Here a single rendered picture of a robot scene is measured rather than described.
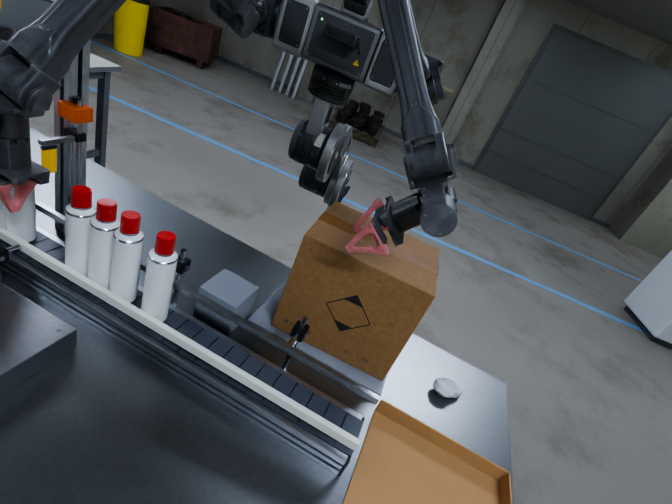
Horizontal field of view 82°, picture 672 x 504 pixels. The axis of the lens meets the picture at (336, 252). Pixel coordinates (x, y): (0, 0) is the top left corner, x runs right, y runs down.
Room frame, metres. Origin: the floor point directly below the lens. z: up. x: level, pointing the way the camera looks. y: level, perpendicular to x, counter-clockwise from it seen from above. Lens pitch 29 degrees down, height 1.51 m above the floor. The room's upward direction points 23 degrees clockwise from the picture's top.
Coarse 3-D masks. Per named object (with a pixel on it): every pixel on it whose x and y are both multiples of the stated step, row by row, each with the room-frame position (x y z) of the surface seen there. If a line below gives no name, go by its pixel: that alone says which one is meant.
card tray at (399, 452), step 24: (384, 408) 0.61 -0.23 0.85; (384, 432) 0.57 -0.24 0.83; (408, 432) 0.59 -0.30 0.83; (432, 432) 0.59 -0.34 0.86; (360, 456) 0.49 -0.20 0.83; (384, 456) 0.51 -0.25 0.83; (408, 456) 0.54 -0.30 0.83; (432, 456) 0.56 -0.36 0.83; (456, 456) 0.58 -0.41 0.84; (480, 456) 0.58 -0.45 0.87; (360, 480) 0.45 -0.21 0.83; (384, 480) 0.47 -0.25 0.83; (408, 480) 0.49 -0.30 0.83; (432, 480) 0.51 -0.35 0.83; (456, 480) 0.53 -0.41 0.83; (480, 480) 0.55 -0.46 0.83; (504, 480) 0.56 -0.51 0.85
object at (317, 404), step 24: (0, 240) 0.60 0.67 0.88; (48, 240) 0.65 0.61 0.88; (72, 288) 0.56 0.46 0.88; (120, 312) 0.55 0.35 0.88; (168, 312) 0.60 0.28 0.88; (192, 336) 0.56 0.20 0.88; (216, 336) 0.59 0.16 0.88; (192, 360) 0.51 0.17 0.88; (240, 360) 0.55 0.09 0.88; (240, 384) 0.50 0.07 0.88; (288, 384) 0.55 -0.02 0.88; (312, 408) 0.51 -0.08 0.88; (336, 408) 0.54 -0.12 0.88; (312, 432) 0.47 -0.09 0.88
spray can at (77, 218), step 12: (72, 192) 0.58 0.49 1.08; (84, 192) 0.59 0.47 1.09; (72, 204) 0.58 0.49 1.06; (84, 204) 0.59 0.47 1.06; (72, 216) 0.57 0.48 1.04; (84, 216) 0.58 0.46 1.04; (72, 228) 0.57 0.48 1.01; (84, 228) 0.58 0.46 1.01; (72, 240) 0.57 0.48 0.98; (84, 240) 0.58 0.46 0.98; (72, 252) 0.57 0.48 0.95; (84, 252) 0.58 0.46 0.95; (72, 264) 0.57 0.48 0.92; (84, 264) 0.58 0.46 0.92
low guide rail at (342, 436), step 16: (16, 240) 0.58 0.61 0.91; (32, 256) 0.57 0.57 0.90; (48, 256) 0.57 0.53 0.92; (64, 272) 0.56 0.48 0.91; (96, 288) 0.55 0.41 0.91; (112, 304) 0.54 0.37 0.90; (128, 304) 0.54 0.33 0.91; (144, 320) 0.53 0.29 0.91; (176, 336) 0.52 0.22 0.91; (192, 352) 0.51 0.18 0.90; (208, 352) 0.51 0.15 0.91; (224, 368) 0.50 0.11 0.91; (256, 384) 0.49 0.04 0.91; (272, 400) 0.48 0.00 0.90; (288, 400) 0.48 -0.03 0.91; (304, 416) 0.47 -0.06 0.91; (320, 416) 0.48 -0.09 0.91; (336, 432) 0.46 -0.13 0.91; (352, 448) 0.45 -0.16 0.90
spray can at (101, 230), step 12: (108, 204) 0.59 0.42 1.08; (96, 216) 0.58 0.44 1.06; (108, 216) 0.58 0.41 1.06; (96, 228) 0.56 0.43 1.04; (108, 228) 0.57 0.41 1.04; (96, 240) 0.57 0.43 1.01; (108, 240) 0.57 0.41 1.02; (96, 252) 0.57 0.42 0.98; (108, 252) 0.58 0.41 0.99; (96, 264) 0.57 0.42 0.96; (108, 264) 0.58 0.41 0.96; (96, 276) 0.57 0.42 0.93; (108, 276) 0.58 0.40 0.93; (108, 288) 0.58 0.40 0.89
